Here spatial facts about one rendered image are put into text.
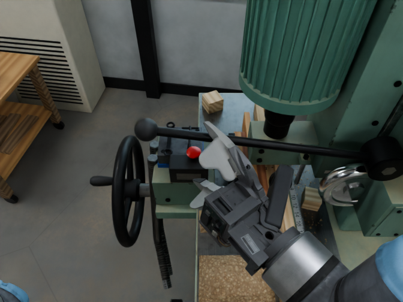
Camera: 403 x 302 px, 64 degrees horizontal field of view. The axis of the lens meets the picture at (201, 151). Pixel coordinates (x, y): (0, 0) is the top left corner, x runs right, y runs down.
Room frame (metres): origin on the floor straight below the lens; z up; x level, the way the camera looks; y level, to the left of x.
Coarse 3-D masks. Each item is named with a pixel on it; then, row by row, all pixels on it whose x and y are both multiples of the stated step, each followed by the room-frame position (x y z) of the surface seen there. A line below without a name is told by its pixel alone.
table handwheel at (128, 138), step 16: (128, 144) 0.51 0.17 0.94; (128, 160) 0.52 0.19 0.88; (128, 176) 0.49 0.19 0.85; (144, 176) 0.57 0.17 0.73; (112, 192) 0.39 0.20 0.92; (128, 192) 0.45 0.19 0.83; (144, 192) 0.46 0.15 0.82; (112, 208) 0.36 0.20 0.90; (128, 208) 0.41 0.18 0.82; (128, 240) 0.34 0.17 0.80
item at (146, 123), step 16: (144, 128) 0.32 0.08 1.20; (160, 128) 0.33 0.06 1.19; (240, 144) 0.32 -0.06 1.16; (256, 144) 0.32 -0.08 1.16; (272, 144) 0.32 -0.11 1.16; (288, 144) 0.33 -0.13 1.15; (304, 144) 0.33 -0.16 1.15; (368, 144) 0.34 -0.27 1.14; (384, 144) 0.33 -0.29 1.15; (368, 160) 0.32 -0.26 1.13; (384, 160) 0.31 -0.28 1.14; (400, 160) 0.30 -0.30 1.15; (384, 176) 0.30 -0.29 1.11
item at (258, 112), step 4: (256, 104) 0.66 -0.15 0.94; (256, 108) 0.64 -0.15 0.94; (260, 108) 0.64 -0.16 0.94; (256, 112) 0.63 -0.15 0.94; (260, 112) 0.63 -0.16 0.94; (256, 116) 0.62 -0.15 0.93; (260, 116) 0.61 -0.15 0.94; (256, 120) 0.62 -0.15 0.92; (260, 120) 0.60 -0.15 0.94; (264, 120) 0.60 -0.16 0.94; (272, 168) 0.44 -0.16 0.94; (272, 172) 0.43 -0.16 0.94; (268, 176) 0.42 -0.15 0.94; (268, 180) 0.41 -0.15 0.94; (268, 184) 0.40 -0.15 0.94; (280, 228) 0.30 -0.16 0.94; (280, 300) 0.17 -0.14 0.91
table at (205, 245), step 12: (228, 96) 0.74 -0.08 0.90; (240, 96) 0.74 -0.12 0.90; (204, 108) 0.69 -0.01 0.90; (228, 108) 0.69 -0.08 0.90; (240, 108) 0.69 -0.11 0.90; (252, 108) 0.69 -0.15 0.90; (204, 120) 0.64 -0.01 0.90; (216, 120) 0.64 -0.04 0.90; (228, 120) 0.64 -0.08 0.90; (240, 120) 0.64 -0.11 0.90; (252, 120) 0.64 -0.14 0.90; (228, 132) 0.59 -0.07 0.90; (216, 180) 0.44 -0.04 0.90; (168, 204) 0.39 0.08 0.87; (180, 204) 0.39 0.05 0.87; (168, 216) 0.37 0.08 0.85; (180, 216) 0.37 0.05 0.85; (192, 216) 0.37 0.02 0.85; (204, 240) 0.29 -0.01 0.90; (204, 252) 0.26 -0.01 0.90; (216, 252) 0.26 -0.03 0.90; (228, 252) 0.26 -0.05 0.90; (276, 300) 0.17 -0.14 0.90
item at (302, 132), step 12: (252, 132) 0.47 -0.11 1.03; (288, 132) 0.47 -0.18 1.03; (300, 132) 0.47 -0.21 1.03; (312, 132) 0.47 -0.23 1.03; (312, 144) 0.43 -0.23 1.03; (252, 156) 0.43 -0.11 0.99; (264, 156) 0.43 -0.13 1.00; (276, 156) 0.43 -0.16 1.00; (288, 156) 0.43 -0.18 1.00; (312, 156) 0.43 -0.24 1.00
